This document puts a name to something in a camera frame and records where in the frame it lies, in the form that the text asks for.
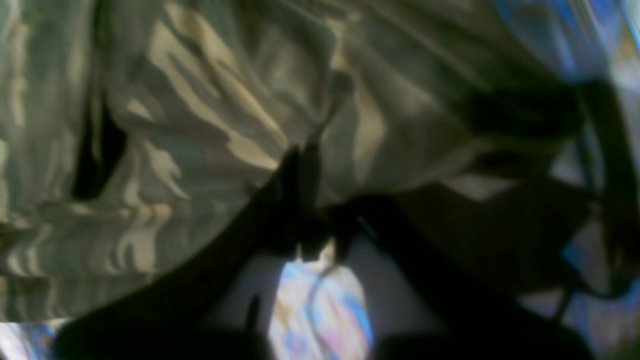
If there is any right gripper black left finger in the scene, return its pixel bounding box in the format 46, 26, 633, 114
51, 145, 320, 360

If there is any camouflage T-shirt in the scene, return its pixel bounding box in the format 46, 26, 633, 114
1, 0, 584, 322

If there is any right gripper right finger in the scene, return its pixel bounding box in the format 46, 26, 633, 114
328, 196, 594, 360

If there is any patterned tile tablecloth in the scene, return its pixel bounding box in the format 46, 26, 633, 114
1, 0, 639, 360

